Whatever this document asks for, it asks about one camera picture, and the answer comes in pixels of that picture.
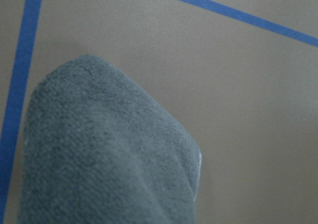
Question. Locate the grey pink cleaning cloth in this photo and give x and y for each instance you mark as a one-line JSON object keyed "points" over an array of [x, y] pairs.
{"points": [[97, 149]]}

